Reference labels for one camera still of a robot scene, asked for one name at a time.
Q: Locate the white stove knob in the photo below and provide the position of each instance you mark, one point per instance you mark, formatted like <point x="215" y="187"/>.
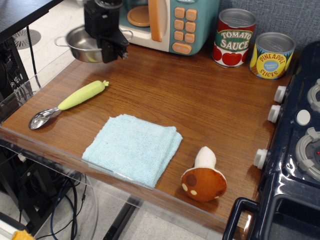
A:
<point x="260" y="158"/>
<point x="279" y="94"/>
<point x="274" y="113"/>

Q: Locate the small stainless steel pot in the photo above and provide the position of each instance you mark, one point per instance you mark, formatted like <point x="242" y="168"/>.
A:
<point x="83" y="47"/>

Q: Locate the black desk frame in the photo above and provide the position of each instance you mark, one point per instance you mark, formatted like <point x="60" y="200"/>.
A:
<point x="16" y="15"/>

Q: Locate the pineapple slices can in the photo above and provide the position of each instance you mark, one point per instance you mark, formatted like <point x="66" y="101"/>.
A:
<point x="272" y="54"/>

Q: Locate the light blue folded cloth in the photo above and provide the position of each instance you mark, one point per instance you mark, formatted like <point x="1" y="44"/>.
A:
<point x="133" y="149"/>

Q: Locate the spoon with green handle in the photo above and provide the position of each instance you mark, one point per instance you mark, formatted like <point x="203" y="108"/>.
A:
<point x="81" y="95"/>

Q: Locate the plush brown mushroom toy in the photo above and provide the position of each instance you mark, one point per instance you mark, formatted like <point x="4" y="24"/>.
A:
<point x="203" y="183"/>

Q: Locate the tomato sauce can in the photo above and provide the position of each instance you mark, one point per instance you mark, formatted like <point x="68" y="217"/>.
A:
<point x="234" y="32"/>

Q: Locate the dark blue toy stove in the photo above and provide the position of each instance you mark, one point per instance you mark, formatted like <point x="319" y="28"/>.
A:
<point x="288" y="206"/>

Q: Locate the teal toy microwave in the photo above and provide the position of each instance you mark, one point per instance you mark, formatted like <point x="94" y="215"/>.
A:
<point x="175" y="26"/>

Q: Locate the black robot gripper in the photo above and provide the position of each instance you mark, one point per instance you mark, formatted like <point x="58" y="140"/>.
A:
<point x="101" y="22"/>

